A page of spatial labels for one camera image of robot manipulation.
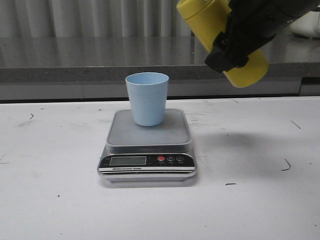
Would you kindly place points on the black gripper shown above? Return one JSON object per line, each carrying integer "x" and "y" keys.
{"x": 250, "y": 25}

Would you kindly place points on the yellow squeeze bottle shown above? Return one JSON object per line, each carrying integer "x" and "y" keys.
{"x": 208, "y": 18}

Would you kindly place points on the light blue plastic cup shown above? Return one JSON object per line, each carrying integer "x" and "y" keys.
{"x": 147, "y": 93}

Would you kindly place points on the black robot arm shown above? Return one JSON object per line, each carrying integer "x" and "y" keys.
{"x": 298, "y": 8}

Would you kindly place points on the silver digital kitchen scale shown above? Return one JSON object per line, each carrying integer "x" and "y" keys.
{"x": 148, "y": 155}

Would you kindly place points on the white appliance in background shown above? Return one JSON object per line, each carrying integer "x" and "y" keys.
{"x": 307, "y": 26}

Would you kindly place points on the grey stone counter ledge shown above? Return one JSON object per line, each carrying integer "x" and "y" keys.
{"x": 91, "y": 68}

